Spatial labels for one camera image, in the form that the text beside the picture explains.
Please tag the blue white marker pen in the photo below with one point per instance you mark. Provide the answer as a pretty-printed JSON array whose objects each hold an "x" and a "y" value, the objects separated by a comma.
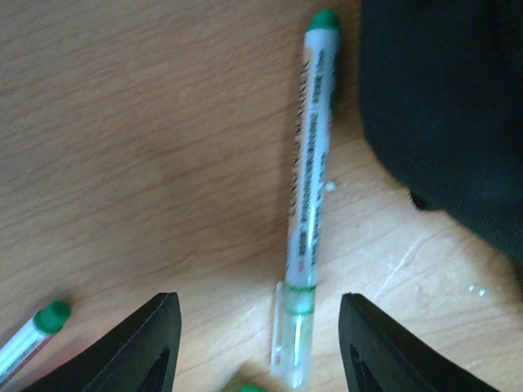
[{"x": 32, "y": 337}]

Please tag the black student backpack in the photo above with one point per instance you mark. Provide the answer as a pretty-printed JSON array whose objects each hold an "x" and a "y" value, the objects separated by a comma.
[{"x": 440, "y": 95}]

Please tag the green white marker pen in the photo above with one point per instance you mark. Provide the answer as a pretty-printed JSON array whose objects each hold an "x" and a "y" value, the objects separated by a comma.
[{"x": 291, "y": 348}]

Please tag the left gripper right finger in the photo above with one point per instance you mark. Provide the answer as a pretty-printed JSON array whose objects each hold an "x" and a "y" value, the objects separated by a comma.
[{"x": 379, "y": 354}]

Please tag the green black highlighter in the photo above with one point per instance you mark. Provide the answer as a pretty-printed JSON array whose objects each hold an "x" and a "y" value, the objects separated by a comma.
[{"x": 252, "y": 388}]

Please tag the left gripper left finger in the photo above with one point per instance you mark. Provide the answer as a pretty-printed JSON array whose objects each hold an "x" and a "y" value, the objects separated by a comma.
[{"x": 139, "y": 354}]

